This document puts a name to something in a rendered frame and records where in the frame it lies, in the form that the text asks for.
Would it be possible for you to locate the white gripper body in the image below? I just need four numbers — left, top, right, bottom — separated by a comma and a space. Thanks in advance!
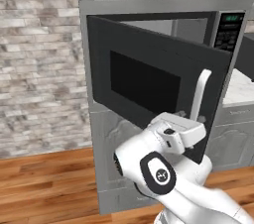
150, 112, 208, 149

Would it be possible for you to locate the grey base cabinet door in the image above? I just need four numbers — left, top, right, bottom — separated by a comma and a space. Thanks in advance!
205, 122, 254, 170

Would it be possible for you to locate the black microwave door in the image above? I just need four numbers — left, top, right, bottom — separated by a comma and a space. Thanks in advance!
86, 15, 233, 166

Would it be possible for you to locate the grey cabinet door under microwave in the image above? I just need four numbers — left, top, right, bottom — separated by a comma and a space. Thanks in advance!
88, 101, 200, 193

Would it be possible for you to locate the silver microwave oven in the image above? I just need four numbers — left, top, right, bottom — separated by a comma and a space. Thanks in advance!
86, 10, 248, 104

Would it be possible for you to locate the grey base cabinet drawer front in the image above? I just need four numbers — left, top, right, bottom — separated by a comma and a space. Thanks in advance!
213, 104, 254, 127

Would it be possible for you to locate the white microwave door handle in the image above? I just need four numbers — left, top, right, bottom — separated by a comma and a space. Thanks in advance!
190, 67, 213, 123

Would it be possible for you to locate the grey tall cabinet frame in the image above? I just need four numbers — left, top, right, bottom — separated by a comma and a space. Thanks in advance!
78, 0, 254, 216

